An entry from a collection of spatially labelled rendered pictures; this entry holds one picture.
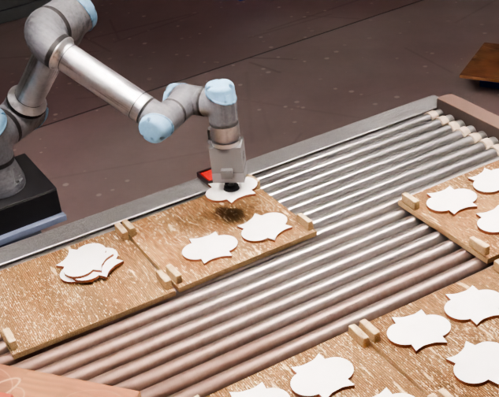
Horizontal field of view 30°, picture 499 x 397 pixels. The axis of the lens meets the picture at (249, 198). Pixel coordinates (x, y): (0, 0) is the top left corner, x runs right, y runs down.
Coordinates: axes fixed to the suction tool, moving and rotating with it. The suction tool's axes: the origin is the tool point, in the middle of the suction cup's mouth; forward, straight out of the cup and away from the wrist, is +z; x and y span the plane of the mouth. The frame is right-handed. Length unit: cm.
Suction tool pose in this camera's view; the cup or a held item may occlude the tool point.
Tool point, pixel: (232, 192)
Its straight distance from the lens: 247.3
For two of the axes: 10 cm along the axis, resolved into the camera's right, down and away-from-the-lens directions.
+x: 1.2, -5.2, 8.5
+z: 0.9, 8.6, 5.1
